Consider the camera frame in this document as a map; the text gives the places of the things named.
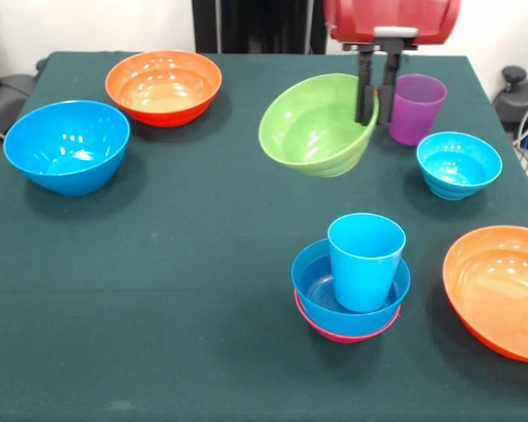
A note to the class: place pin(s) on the light blue ribbed bowl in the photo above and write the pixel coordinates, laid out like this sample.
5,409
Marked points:
459,171

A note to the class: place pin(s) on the blue cup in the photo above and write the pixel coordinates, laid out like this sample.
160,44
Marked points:
365,272

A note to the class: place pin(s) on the large orange bowl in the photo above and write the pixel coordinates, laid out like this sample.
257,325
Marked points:
497,290
163,88

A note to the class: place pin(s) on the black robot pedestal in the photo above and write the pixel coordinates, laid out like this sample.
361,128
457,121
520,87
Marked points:
259,26

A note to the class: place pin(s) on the dark grey pedestal foot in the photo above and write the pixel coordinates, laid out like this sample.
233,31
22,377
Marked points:
523,101

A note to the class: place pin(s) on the pink bowl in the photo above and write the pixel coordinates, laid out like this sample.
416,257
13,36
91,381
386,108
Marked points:
317,329

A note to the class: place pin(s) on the purple cup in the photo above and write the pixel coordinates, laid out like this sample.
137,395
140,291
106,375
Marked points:
418,114

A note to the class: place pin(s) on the dark green tablecloth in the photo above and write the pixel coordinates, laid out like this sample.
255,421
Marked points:
158,307

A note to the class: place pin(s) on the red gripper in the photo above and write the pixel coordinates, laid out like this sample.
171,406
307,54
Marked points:
391,15

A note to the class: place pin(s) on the green ribbed bowl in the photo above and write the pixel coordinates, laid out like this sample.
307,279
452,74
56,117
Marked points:
312,132

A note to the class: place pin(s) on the large blue bowl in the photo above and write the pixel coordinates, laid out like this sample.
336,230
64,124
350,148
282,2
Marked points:
66,145

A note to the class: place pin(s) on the medium blue bowl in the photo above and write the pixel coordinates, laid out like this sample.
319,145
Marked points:
312,299

